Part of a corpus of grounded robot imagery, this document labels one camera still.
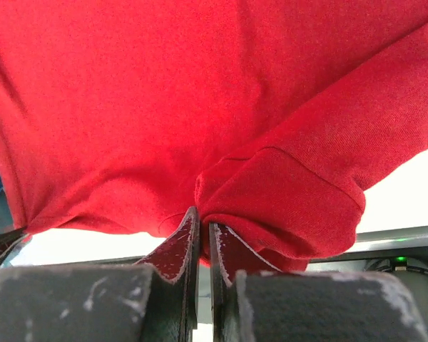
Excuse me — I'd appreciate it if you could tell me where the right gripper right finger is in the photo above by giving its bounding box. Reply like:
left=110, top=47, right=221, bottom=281
left=209, top=224, right=428, bottom=341

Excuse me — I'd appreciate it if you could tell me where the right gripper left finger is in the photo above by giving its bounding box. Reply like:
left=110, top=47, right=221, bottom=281
left=0, top=208, right=200, bottom=341

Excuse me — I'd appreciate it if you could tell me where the dark red t shirt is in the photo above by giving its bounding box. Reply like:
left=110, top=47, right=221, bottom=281
left=0, top=1, right=428, bottom=271

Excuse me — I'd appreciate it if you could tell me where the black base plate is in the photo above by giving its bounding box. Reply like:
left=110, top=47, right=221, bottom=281
left=307, top=226, right=428, bottom=328

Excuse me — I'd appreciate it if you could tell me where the teal plastic basket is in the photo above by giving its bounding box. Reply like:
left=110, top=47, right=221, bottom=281
left=0, top=191, right=31, bottom=268

